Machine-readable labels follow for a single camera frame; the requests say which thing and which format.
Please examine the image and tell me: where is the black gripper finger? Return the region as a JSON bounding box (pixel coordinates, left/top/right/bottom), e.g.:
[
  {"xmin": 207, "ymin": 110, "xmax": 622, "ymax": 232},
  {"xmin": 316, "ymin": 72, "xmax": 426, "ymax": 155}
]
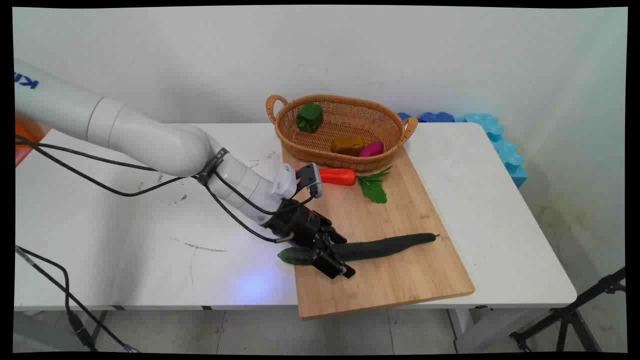
[
  {"xmin": 311, "ymin": 244, "xmax": 357, "ymax": 280},
  {"xmin": 320, "ymin": 224, "xmax": 348, "ymax": 247}
]

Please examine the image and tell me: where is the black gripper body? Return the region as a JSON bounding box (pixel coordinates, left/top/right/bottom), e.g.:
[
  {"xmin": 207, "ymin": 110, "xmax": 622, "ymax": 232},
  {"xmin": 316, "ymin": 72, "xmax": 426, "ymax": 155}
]
[{"xmin": 262, "ymin": 199, "xmax": 335, "ymax": 250}]

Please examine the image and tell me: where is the brown toy potato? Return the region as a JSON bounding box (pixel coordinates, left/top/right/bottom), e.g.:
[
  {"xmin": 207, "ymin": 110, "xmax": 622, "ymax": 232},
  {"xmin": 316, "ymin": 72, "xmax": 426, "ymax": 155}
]
[{"xmin": 330, "ymin": 135, "xmax": 366, "ymax": 157}]

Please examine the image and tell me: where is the dark green toy cucumber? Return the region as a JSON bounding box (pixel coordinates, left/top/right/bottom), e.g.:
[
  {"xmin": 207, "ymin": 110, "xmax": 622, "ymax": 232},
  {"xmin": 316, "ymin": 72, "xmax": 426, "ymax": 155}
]
[{"xmin": 277, "ymin": 232, "xmax": 441, "ymax": 266}]

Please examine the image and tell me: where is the wooden cutting board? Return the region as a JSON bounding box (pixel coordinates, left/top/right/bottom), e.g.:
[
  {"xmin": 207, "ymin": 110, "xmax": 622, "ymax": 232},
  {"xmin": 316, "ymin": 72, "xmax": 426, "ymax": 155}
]
[{"xmin": 281, "ymin": 145, "xmax": 476, "ymax": 321}]

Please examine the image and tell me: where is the orange toy carrot with leaves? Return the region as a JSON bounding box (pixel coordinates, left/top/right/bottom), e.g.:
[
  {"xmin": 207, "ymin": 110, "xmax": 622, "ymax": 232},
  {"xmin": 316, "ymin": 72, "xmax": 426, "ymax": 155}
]
[{"xmin": 295, "ymin": 166, "xmax": 393, "ymax": 205}]

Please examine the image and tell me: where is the magenta toy sweet potato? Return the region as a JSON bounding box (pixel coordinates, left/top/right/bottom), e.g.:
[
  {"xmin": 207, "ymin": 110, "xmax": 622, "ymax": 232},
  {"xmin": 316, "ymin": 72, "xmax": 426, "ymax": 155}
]
[{"xmin": 358, "ymin": 140, "xmax": 385, "ymax": 158}]

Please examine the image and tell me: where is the green toy bell pepper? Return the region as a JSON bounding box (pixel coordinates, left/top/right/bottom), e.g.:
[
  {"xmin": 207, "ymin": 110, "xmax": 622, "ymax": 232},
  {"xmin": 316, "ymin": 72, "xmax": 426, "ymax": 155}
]
[{"xmin": 296, "ymin": 102, "xmax": 324, "ymax": 134}]

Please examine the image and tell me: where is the woven wicker basket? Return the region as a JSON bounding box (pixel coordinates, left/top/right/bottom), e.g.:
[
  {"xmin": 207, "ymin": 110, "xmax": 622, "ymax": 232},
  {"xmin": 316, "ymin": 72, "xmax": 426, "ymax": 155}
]
[{"xmin": 265, "ymin": 94, "xmax": 419, "ymax": 173}]

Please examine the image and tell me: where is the light blue foam mat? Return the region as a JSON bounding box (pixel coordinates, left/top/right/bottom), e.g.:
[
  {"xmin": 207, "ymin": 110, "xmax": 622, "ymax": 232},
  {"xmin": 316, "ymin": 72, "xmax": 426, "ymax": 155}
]
[{"xmin": 454, "ymin": 113, "xmax": 529, "ymax": 189}]

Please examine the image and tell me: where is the black tripod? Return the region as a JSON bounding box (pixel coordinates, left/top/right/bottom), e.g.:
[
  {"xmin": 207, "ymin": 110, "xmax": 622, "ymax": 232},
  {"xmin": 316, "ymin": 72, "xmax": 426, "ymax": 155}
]
[{"xmin": 510, "ymin": 267, "xmax": 627, "ymax": 353}]

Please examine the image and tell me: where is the orange box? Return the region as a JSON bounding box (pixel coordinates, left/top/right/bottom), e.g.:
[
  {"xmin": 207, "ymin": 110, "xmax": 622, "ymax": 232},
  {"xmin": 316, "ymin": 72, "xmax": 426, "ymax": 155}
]
[{"xmin": 14, "ymin": 113, "xmax": 52, "ymax": 167}]

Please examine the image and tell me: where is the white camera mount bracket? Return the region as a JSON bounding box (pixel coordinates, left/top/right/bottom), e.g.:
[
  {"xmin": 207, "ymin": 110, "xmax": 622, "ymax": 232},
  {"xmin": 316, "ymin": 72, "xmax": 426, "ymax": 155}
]
[{"xmin": 271, "ymin": 164, "xmax": 299, "ymax": 200}]

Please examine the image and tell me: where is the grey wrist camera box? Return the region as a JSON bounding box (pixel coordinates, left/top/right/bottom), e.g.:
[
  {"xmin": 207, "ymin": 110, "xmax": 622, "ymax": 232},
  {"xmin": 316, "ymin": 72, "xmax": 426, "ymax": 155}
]
[{"xmin": 296, "ymin": 163, "xmax": 324, "ymax": 199}]

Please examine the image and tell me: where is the black velcro cable strap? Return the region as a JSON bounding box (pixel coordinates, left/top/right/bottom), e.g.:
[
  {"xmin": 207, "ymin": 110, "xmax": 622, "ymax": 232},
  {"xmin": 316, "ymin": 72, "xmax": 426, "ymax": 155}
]
[{"xmin": 196, "ymin": 147, "xmax": 231, "ymax": 187}]

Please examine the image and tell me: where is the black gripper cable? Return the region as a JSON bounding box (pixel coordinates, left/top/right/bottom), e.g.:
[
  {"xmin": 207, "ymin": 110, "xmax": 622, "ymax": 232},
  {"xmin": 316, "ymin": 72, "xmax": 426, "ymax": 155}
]
[{"xmin": 14, "ymin": 140, "xmax": 297, "ymax": 353}]

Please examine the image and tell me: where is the black camera cable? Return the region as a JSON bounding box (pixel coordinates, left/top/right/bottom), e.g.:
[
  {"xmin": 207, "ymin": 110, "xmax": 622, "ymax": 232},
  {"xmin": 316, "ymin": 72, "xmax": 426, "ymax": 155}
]
[{"xmin": 14, "ymin": 135, "xmax": 321, "ymax": 351}]

